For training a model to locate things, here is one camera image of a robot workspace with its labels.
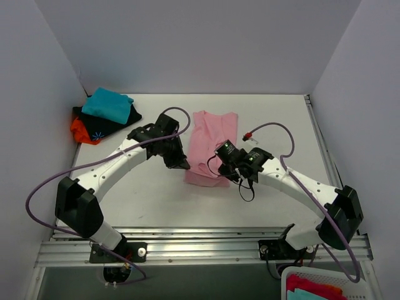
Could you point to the orange folded t-shirt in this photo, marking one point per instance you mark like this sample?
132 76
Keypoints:
80 134

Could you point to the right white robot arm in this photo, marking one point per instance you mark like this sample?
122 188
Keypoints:
338 210

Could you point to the red shirt in basket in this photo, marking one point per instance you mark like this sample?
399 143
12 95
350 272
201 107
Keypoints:
294 282

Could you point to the black folded t-shirt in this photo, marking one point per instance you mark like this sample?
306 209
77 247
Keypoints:
99 128

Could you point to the teal shirt in basket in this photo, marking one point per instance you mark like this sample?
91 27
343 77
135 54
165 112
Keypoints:
299 294

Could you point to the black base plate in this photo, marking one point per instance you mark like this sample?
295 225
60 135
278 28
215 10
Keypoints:
136 252
279 250

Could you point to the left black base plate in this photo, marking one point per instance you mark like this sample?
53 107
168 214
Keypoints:
136 252

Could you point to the orange shirt in basket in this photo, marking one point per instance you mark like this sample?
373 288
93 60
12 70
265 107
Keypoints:
334 289

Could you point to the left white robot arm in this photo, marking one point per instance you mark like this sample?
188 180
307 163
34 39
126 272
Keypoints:
78 200

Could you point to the pink t-shirt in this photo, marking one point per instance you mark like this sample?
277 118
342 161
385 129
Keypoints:
210 131

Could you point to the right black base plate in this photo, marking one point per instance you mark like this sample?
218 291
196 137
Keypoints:
279 250

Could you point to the aluminium rail frame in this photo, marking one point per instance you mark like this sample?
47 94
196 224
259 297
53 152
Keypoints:
182 222

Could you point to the teal folded t-shirt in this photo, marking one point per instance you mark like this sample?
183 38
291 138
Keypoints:
108 105

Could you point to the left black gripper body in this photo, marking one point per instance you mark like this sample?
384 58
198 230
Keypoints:
174 157

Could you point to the white laundry basket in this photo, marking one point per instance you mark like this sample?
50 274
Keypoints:
339 280

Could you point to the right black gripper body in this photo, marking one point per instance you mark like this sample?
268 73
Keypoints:
229 170

